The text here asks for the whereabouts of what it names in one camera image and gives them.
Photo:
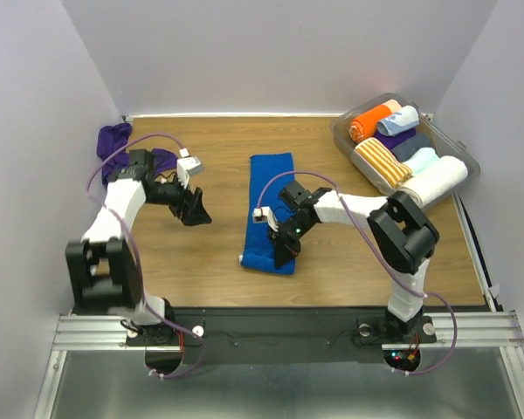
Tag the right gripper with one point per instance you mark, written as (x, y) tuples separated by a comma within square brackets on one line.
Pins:
[(286, 251)]

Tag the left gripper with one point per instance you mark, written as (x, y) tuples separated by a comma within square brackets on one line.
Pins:
[(190, 216)]

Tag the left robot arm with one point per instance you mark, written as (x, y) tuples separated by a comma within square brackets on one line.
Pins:
[(104, 265)]

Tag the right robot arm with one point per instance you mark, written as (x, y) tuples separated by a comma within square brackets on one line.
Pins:
[(400, 235)]

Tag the orange striped rolled towel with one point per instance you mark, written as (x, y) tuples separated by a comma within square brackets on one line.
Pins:
[(383, 162)]

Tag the purple rolled towel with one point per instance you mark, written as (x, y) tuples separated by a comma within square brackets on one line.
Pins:
[(391, 142)]

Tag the clear plastic bin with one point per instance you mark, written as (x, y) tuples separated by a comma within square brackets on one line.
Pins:
[(442, 144)]

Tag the pale teal rolled towel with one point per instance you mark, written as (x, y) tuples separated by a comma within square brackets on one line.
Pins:
[(421, 160)]

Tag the dark grey rolled towel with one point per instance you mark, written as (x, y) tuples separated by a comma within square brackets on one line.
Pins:
[(407, 149)]

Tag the white rolled towel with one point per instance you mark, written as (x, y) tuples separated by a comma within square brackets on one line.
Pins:
[(436, 180)]

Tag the light blue patterned rolled towel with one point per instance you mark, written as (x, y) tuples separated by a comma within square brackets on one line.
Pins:
[(406, 118)]

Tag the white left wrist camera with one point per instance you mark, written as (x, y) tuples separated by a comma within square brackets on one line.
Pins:
[(187, 166)]

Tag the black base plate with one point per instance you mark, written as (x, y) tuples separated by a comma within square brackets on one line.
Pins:
[(239, 336)]

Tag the aluminium frame rail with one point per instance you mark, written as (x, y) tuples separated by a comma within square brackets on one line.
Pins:
[(102, 333)]

